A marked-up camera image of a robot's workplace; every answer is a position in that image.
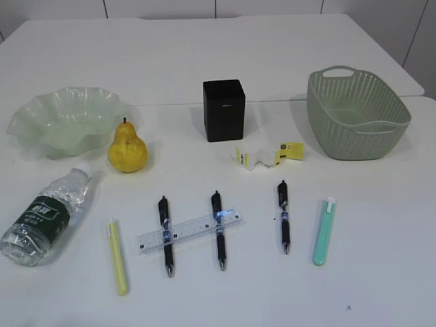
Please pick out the yellow pen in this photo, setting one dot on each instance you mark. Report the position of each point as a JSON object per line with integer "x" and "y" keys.
{"x": 120, "y": 278}

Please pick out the green plastic woven basket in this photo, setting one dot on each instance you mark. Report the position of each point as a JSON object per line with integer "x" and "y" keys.
{"x": 356, "y": 117}

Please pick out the clear water bottle green label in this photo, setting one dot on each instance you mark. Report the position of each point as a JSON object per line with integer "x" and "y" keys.
{"x": 31, "y": 237}

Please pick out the black square pen holder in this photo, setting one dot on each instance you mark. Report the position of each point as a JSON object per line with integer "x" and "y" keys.
{"x": 224, "y": 110}

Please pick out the green wavy glass plate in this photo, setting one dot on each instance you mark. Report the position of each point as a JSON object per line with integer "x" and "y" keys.
{"x": 67, "y": 122}

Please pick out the right black gel pen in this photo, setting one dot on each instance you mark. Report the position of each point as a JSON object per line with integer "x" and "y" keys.
{"x": 285, "y": 222}

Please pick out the yellow white waste paper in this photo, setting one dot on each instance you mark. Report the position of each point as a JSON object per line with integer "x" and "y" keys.
{"x": 269, "y": 159}

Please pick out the left black gel pen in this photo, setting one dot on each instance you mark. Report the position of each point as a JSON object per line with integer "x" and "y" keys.
{"x": 167, "y": 240}

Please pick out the middle black gel pen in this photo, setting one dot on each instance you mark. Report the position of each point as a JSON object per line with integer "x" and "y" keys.
{"x": 220, "y": 237}

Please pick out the transparent plastic ruler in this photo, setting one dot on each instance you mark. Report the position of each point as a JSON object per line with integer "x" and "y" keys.
{"x": 181, "y": 232}

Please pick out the yellow pear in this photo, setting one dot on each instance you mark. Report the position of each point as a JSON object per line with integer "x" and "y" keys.
{"x": 127, "y": 153}

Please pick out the black gel pen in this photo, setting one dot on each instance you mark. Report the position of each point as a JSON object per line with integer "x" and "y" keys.
{"x": 167, "y": 240}
{"x": 220, "y": 237}
{"x": 285, "y": 222}

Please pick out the mint green pen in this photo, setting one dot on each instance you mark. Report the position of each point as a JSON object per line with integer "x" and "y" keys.
{"x": 324, "y": 230}

